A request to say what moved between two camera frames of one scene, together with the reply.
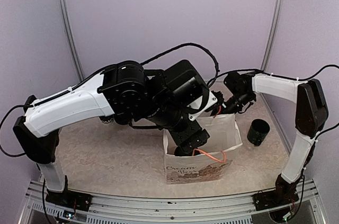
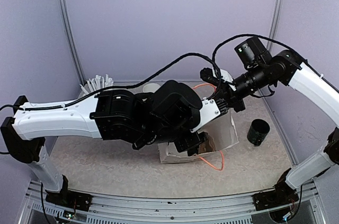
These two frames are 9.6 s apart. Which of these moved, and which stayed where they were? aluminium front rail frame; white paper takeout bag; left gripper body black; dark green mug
Moved: white paper takeout bag
Stayed: left gripper body black; dark green mug; aluminium front rail frame
